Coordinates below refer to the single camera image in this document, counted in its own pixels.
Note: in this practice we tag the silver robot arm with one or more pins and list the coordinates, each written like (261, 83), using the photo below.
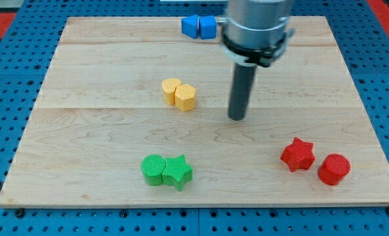
(253, 32)

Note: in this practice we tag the yellow heart block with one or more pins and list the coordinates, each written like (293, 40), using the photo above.
(169, 87)

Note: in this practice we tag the blue triangle block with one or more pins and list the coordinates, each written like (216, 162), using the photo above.
(189, 26)

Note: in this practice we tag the yellow hexagon block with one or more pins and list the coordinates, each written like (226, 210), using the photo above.
(185, 97)

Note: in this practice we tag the red star block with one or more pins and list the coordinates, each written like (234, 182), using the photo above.
(298, 155)

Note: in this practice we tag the green cylinder block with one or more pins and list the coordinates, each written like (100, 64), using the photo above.
(152, 167)

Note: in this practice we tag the green star block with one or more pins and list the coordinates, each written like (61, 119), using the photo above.
(177, 172)

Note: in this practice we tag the blue cube block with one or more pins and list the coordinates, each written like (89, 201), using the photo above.
(207, 27)

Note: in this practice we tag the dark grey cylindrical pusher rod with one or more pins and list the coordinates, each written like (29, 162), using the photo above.
(243, 78)

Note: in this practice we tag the wooden board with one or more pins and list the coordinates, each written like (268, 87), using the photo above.
(100, 111)

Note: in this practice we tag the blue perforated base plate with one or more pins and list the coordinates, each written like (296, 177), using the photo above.
(26, 51)

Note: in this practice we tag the red cylinder block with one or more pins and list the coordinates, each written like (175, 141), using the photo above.
(333, 170)

